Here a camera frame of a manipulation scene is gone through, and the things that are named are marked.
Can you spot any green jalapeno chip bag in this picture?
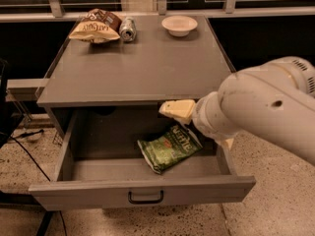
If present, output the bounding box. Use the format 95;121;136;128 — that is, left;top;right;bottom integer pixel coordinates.
137;124;203;174

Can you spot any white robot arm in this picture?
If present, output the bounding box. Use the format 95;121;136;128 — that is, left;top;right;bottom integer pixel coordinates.
159;56;315;165

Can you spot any grey cabinet with counter top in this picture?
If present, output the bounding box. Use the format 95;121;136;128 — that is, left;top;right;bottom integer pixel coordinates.
34;14;244;140

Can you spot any grey open top drawer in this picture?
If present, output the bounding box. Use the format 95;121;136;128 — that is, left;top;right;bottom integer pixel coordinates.
30;106;255;210

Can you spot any brown chip bag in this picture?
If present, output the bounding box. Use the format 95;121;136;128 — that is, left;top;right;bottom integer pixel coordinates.
69;9;122;43

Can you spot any white bowl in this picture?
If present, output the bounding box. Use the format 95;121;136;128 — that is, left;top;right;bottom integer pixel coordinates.
161;16;198;37

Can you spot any silver soda can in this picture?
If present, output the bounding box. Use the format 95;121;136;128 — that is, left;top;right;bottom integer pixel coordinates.
119;17;137;42

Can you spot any grey metal window railing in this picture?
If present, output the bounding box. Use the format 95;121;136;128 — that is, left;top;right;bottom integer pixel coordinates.
0;0;315;23

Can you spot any black object at left edge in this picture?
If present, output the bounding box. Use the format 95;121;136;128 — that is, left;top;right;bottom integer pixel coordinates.
0;58;23;148

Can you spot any black drawer handle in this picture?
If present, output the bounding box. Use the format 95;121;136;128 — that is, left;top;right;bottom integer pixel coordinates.
128;191;164;205

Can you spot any black floor cable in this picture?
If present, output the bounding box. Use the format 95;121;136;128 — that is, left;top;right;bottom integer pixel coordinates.
0;128;68;236

